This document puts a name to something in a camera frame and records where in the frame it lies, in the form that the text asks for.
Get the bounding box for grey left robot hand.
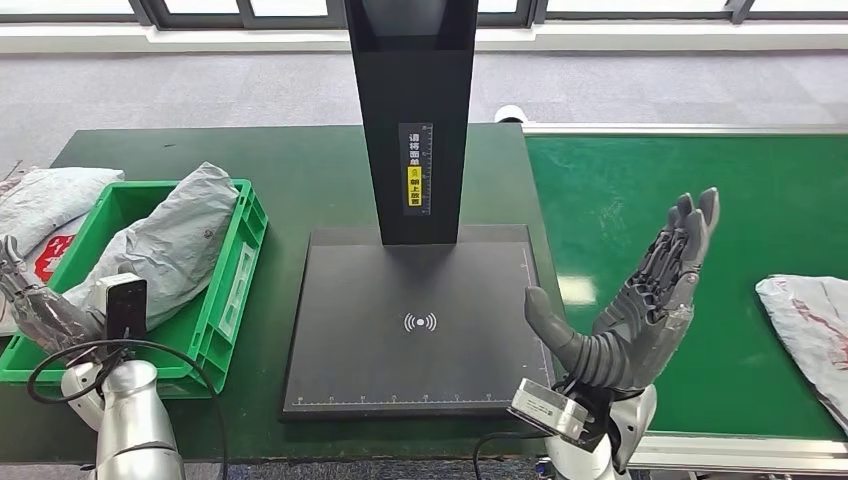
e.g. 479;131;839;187
0;235;107;364

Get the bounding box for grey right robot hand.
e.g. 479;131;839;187
523;187;721;392

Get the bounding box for plain grey parcel bag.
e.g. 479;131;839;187
62;162;240;333

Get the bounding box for grey parcel bag red print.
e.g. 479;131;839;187
755;273;848;435

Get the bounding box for crumpled grey parcel bag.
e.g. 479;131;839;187
0;166;125;256

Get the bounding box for green conveyor belt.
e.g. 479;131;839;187
525;133;848;442

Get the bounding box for black inbound scanner machine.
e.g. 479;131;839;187
281;0;568;422

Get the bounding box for green plastic crate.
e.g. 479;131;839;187
0;178;270;402

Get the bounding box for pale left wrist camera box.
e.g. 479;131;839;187
92;272;149;342

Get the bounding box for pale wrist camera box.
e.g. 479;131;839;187
508;377;594;444
92;272;149;342

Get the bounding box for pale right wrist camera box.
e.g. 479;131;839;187
508;377;594;444

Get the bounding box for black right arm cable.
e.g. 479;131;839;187
471;431;551;480

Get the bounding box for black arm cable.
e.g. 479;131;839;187
26;339;230;480
471;431;551;480

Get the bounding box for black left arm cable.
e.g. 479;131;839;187
26;339;230;480

